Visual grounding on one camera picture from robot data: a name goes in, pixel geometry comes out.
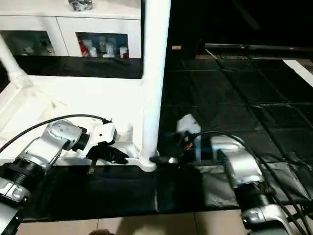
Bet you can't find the white plastic table top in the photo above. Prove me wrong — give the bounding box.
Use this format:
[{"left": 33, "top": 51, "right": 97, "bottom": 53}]
[{"left": 0, "top": 73, "right": 159, "bottom": 172}]

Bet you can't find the white plastic table leg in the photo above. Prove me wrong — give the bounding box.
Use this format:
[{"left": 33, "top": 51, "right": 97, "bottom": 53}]
[
  {"left": 139, "top": 0, "right": 172, "bottom": 165},
  {"left": 0, "top": 37, "right": 31, "bottom": 89}
]

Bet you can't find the black work mat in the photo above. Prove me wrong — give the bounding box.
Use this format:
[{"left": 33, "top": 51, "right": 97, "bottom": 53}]
[{"left": 0, "top": 54, "right": 313, "bottom": 221}]

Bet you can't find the red bottle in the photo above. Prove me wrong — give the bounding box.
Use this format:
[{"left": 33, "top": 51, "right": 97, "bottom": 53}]
[{"left": 78, "top": 40, "right": 88, "bottom": 57}]

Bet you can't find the black flat bar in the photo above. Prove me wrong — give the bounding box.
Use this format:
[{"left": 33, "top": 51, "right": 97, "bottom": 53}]
[{"left": 205, "top": 44, "right": 313, "bottom": 52}]

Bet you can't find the white board strip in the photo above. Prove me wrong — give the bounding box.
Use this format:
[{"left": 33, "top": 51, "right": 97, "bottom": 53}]
[{"left": 283, "top": 59, "right": 313, "bottom": 88}]

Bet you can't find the white cabinet with glass doors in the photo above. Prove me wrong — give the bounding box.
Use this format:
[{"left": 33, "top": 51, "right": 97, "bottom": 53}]
[{"left": 0, "top": 0, "right": 142, "bottom": 59}]

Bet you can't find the black bundle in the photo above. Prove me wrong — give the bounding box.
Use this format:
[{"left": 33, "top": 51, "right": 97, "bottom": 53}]
[{"left": 68, "top": 0, "right": 93, "bottom": 11}]

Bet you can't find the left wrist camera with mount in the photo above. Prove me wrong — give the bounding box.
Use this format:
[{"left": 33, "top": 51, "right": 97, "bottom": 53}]
[{"left": 81, "top": 122, "right": 118, "bottom": 158}]

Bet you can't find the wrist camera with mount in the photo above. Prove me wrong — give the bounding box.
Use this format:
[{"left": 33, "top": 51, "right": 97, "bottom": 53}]
[
  {"left": 81, "top": 122, "right": 118, "bottom": 158},
  {"left": 176, "top": 115, "right": 202, "bottom": 136}
]

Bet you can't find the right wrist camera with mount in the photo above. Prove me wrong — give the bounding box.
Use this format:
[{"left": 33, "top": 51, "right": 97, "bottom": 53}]
[{"left": 176, "top": 115, "right": 202, "bottom": 136}]

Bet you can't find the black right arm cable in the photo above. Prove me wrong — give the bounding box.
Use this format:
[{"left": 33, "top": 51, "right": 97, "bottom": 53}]
[{"left": 191, "top": 130, "right": 313, "bottom": 231}]

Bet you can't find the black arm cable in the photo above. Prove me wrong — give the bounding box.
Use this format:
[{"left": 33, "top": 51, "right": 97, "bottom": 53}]
[
  {"left": 191, "top": 130, "right": 313, "bottom": 231},
  {"left": 0, "top": 115, "right": 112, "bottom": 152}
]

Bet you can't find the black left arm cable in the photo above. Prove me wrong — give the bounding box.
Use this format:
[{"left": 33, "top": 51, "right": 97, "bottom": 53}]
[{"left": 0, "top": 115, "right": 112, "bottom": 152}]

